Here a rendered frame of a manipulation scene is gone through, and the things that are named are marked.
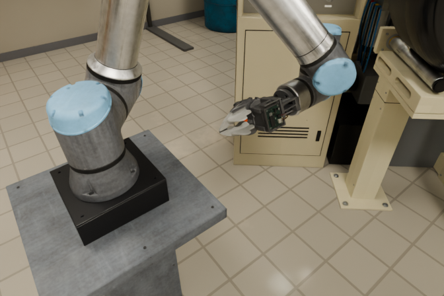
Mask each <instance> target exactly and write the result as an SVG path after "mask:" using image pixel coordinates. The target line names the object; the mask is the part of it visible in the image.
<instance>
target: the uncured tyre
mask: <svg viewBox="0 0 444 296"><path fill-rule="evenodd" d="M388 6H389V10H390V16H391V19H392V23H393V25H394V27H395V29H396V31H397V32H398V35H399V36H400V37H401V38H402V40H403V41H404V42H405V43H406V44H407V45H408V46H410V47H411V48H412V49H413V50H414V51H415V52H416V53H417V54H418V55H419V56H420V57H422V58H423V59H424V60H425V61H426V62H427V63H428V64H430V65H431V66H432V67H433V68H434V69H436V70H437V71H439V72H440V73H442V74H444V0H388Z"/></svg>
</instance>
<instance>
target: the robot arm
mask: <svg viewBox="0 0 444 296"><path fill-rule="evenodd" d="M249 2H250V3H251V4H252V6H253V7H254V8H255V9H256V10H257V11H258V13H259V14H260V15H261V17H262V18H263V19H264V20H265V21H266V22H267V24H268V25H269V26H270V28H271V29H272V30H273V31H274V32H275V33H276V35H277V36H278V37H279V39H280V40H281V41H282V42H283V43H284V44H285V46H286V47H287V48H288V50H289V51H290V52H291V53H292V54H293V55H294V57H295V58H296V59H297V62H298V63H299V65H300V69H299V76H298V77H297V78H295V79H293V80H291V81H288V82H286V83H284V84H282V85H280V86H279V87H278V88H277V89H276V92H275V93H274V95H273V96H268V97H265V96H263V97H262V98H259V97H255V98H254V99H252V97H249V98H247V99H244V100H241V101H238V102H235V103H234V104H233V106H234V107H233V108H232V109H231V111H230V112H229V113H228V115H227V116H226V117H225V119H224V120H223V122H222V124H221V126H220V128H219V133H220V134H222V135H226V136H239V135H252V134H254V133H256V132H257V130H259V131H265V132H269V133H272V132H273V131H276V130H277V129H279V128H281V127H283V126H284V125H286V123H285V119H286V118H287V117H288V116H295V115H299V113H301V112H303V111H305V110H306V109H308V108H310V107H312V106H314V105H315V104H318V103H319V102H322V101H324V100H326V99H328V98H330V97H331V96H335V95H339V94H342V93H344V92H346V91H347V90H348V89H349V88H350V87H351V86H352V85H353V83H354V82H355V79H356V74H357V73H356V69H355V64H354V62H353V61H352V60H351V59H350V58H349V57H348V55H347V53H346V52H345V50H344V48H343V46H342V45H341V43H340V37H341V35H342V29H341V28H340V27H339V26H338V25H335V24H329V23H322V22H321V21H320V19H319V18H318V17H317V15H316V14H315V12H314V11H313V10H312V8H311V7H310V5H309V4H308V3H307V1H306V0H249ZM148 4H149V0H101V6H100V18H99V24H98V36H97V43H96V51H95V52H93V53H92V54H90V55H89V56H88V58H87V66H86V74H85V80H84V81H79V82H76V83H75V84H74V85H71V84H69V85H66V86H64V87H62V88H60V89H59V90H57V91H56V92H55V93H54V94H53V95H51V97H50V98H49V99H48V101H47V103H46V112H47V115H48V119H49V123H50V125H51V127H52V128H53V131H54V133H55V135H56V137H57V140H58V141H59V144H60V146H61V148H62V151H63V153H64V155H65V158H66V159H67V162H68V163H69V166H70V171H69V185H70V188H71V190H72V192H73V194H74V196H75V197H76V198H78V199H80V200H82V201H84V202H91V203H97V202H105V201H108V200H112V199H114V198H117V197H118V196H121V195H122V194H124V193H125V192H127V191H128V190H129V189H130V188H131V187H132V186H133V185H134V184H135V182H136V181H137V179H138V176H139V166H138V163H137V160H136V159H135V157H134V156H133V155H132V154H131V153H130V152H129V151H128V150H127V149H126V146H125V144H124V140H123V137H122V133H121V128H122V126H123V124H124V122H125V120H126V118H127V116H128V115H129V113H130V111H131V109H132V108H133V105H134V104H135V102H136V100H137V99H138V97H139V95H140V94H141V90H142V86H143V79H142V76H141V74H142V71H143V69H142V66H141V64H140V63H139V62H138V60H137V59H138V55H139V49H140V44H141V38H142V34H143V28H144V24H145V18H146V14H147V8H148ZM285 116H287V117H285ZM282 117H283V118H282ZM246 119H247V120H248V121H247V122H246V121H244V120H246ZM235 122H239V123H238V124H237V125H235V126H230V127H229V125H231V124H234V123H235ZM228 127H229V128H228Z"/></svg>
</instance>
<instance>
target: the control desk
mask: <svg viewBox="0 0 444 296"><path fill-rule="evenodd" d="M306 1H307V3H308V4H309V5H310V7H311V8H312V10H313V11H314V12H315V14H316V15H317V17H318V18H319V19H320V21H321V22H322V23H329V24H335V25H338V26H339V27H340V28H341V29H342V35H341V37H340V43H341V45H342V46H343V48H344V50H345V52H346V53H347V55H348V57H349V58H350V59H351V58H352V53H353V48H354V45H355V40H356V38H357V33H358V30H359V25H360V22H361V18H362V15H363V10H364V7H365V2H366V0H306ZM236 10H237V35H236V60H235V102H238V101H241V100H244V99H247V98H249V97H252V99H254V98H255V97H259V98H262V97H263V96H265V97H268V96H273V95H274V93H275V92H276V89H277V88H278V87H279V86H280V85H282V84H284V83H286V82H288V81H291V80H293V79H295V78H297V77H298V76H299V69H300V65H299V63H298V62H297V59H296V58H295V57H294V55H293V54H292V53H291V52H290V51H289V50H288V48H287V47H286V46H285V44H284V43H283V42H282V41H281V40H280V39H279V37H278V36H277V35H276V33H275V32H274V31H273V30H272V29H271V28H270V26H269V25H268V24H267V22H266V21H265V20H264V19H263V18H262V17H261V15H260V14H259V13H258V11H257V10H256V9H255V8H254V7H253V6H252V4H251V3H250V2H249V0H237V5H236ZM341 96H342V94H339V95H335V96H331V97H330V98H328V99H326V100H324V101H322V102H319V103H318V104H315V105H314V106H312V107H310V108H308V109H306V110H305V111H303V112H301V113H299V115H295V116H288V117H287V118H286V119H285V123H286V125H284V126H283V127H281V128H279V129H277V130H276V131H273V132H272V133H269V132H265V131H259V130H257V132H256V133H254V134H252V135H239V136H233V142H234V157H233V164H234V165H262V166H282V167H320V168H322V167H323V166H324V161H325V158H326V154H327V150H328V146H329V143H330V138H331V135H332V130H333V127H334V122H335V119H336V115H337V111H338V107H339V104H340V99H341Z"/></svg>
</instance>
